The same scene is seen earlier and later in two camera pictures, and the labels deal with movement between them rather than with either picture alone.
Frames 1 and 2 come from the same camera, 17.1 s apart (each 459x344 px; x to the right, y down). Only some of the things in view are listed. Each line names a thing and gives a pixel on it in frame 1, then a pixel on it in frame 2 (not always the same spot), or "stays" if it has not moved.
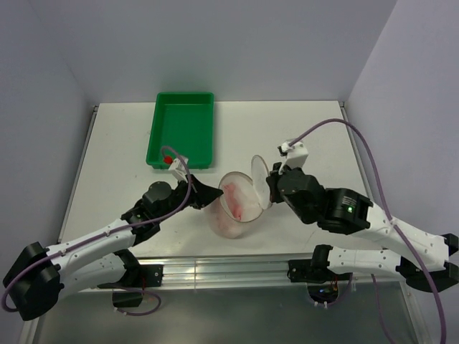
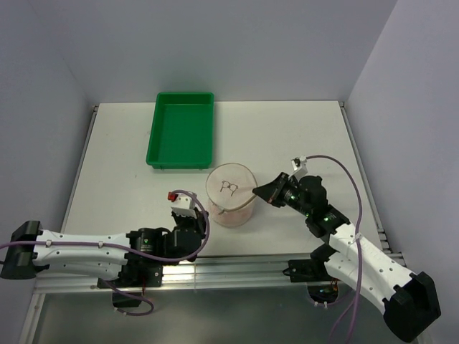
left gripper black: [201, 194] → [199, 222]
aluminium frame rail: [249, 272] stays
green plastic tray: [182, 126] stays
